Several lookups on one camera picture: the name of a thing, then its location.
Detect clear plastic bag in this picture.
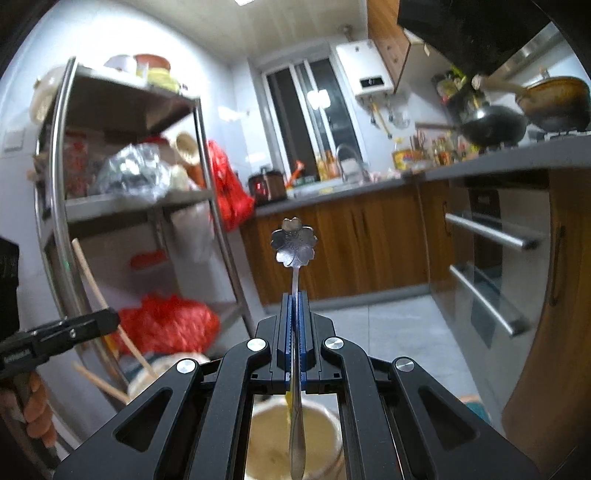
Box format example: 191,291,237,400
95,143,175,205

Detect yellow oil bottle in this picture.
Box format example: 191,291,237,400
392,137,417,171

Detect wooden ladle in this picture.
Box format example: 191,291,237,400
471,73,528,99

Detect black range hood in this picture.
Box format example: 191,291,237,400
397,0,591,80

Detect flower-shaped metal spoon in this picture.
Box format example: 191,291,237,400
270,217,319,478

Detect metal faucet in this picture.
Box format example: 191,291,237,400
335,143,371,184

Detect red plastic bag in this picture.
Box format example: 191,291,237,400
207,140,256,232
115,294,221,357

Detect white plastic bag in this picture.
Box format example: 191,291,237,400
172,202,217,265

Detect dark red rice cooker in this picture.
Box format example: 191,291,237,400
247,166,288,205

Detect row of condiment bottles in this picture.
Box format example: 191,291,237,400
431,133,468,165

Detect steel shelf rack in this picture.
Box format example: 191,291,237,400
32,55,259,407

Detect yellow-green container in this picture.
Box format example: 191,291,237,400
147,68,182,94

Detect white wall switch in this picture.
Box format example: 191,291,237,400
2,129,25,154

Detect white water heater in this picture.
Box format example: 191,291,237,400
334,39,396,99

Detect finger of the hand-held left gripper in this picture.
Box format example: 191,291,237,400
23,309,121,357

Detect cream ceramic utensil holder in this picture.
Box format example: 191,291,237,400
127,353,346,480

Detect black wok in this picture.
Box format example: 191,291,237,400
414,104,530,149

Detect brown cooking pot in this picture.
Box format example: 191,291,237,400
514,69,591,134

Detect wooden base cabinets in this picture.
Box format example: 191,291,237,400
240,168,591,462

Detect steel built-in oven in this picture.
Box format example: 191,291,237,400
443,176,553,352

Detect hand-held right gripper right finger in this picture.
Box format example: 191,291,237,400
298,292,541,480

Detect wall rack of seasoning packets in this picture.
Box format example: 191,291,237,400
431,68,484,108

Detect wooden chopstick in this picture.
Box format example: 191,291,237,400
73,362,131,405
71,239,158,378

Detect clear jar with red contents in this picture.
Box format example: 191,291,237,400
64,130,94,195

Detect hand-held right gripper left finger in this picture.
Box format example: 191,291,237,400
53,293,296,480

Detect person's left hand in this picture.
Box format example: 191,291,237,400
21,371,57,448

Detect printed cloth with teal border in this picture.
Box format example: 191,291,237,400
461,392,486,417

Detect orange bowl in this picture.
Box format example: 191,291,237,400
134,54,172,75

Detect wooden upper cabinet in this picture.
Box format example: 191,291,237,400
367,0,413,96

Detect white bowl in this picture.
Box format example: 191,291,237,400
103,54,138,75

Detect kitchen window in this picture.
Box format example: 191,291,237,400
262,56,366,182

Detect red-lidded plastic container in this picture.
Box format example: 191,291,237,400
128,250,171,298

